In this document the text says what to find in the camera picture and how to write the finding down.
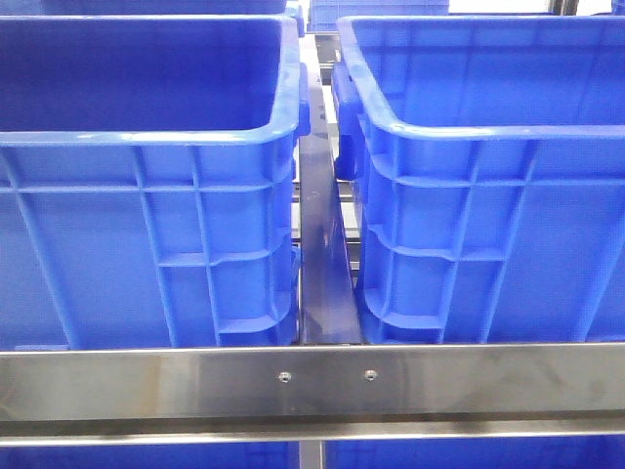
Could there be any blue plastic bin with buttons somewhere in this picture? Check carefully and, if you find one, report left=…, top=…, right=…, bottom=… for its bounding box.
left=1, top=16, right=310, bottom=352

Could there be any metal centre divider bar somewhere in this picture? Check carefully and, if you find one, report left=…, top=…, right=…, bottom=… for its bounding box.
left=299, top=34, right=361, bottom=345

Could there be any blue plastic bin behind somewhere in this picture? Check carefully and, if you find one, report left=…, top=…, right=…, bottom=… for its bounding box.
left=332, top=15, right=624, bottom=344

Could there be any blue crate far back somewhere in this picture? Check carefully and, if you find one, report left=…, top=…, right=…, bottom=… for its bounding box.
left=309, top=0, right=449, bottom=32

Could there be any blue bin lower left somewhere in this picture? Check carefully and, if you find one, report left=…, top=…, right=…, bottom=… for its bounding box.
left=1, top=443, right=299, bottom=468

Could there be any blue bin lower right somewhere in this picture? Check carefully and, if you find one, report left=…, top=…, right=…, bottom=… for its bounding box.
left=326, top=436, right=624, bottom=469

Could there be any stainless steel front rail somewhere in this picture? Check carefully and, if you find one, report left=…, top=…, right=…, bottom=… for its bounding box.
left=1, top=343, right=624, bottom=447

